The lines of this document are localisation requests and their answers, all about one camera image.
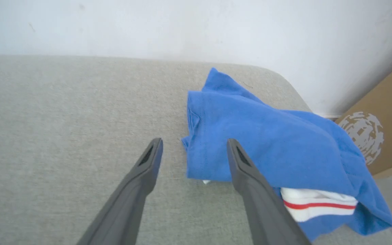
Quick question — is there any grey fabric sofa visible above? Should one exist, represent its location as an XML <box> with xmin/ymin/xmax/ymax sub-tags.
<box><xmin>0</xmin><ymin>54</ymin><xmax>392</xmax><ymax>245</ymax></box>

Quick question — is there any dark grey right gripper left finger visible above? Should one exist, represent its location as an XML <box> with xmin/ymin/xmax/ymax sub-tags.
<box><xmin>77</xmin><ymin>138</ymin><xmax>164</xmax><ymax>245</ymax></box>

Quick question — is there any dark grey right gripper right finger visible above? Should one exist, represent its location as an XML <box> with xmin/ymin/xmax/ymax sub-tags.
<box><xmin>227</xmin><ymin>138</ymin><xmax>312</xmax><ymax>245</ymax></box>

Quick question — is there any brown board with white prints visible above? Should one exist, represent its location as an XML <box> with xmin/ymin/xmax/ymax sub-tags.
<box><xmin>334</xmin><ymin>53</ymin><xmax>392</xmax><ymax>180</ymax></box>

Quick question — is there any blue garment white red trim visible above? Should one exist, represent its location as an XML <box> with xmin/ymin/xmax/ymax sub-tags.
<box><xmin>181</xmin><ymin>67</ymin><xmax>392</xmax><ymax>242</ymax></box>

